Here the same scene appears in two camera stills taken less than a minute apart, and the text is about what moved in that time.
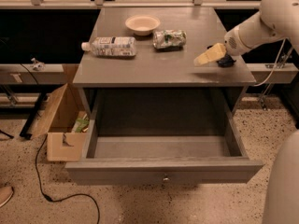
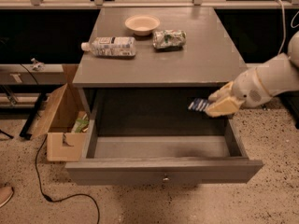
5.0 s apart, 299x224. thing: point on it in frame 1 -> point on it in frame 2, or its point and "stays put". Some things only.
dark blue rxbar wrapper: [227, 61] -> [198, 105]
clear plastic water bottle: [111, 47] stays put
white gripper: [234, 47] -> [248, 89]
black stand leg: [25, 132] stays put
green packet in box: [79, 125] stays put
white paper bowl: [142, 24] stays put
